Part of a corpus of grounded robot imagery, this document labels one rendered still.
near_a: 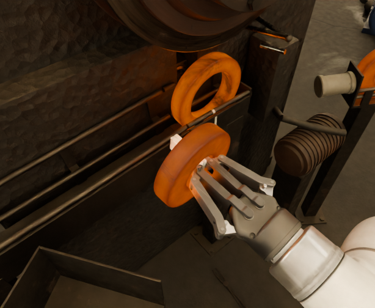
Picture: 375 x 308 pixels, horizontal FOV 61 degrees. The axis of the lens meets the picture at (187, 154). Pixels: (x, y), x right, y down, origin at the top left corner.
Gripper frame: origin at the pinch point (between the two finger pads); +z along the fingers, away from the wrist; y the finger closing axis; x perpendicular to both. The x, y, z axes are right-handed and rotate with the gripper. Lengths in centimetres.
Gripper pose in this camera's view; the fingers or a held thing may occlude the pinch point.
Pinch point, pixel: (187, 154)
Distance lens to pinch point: 52.4
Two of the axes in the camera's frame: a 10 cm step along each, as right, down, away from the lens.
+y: 7.2, -5.3, 4.5
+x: 0.9, -5.7, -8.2
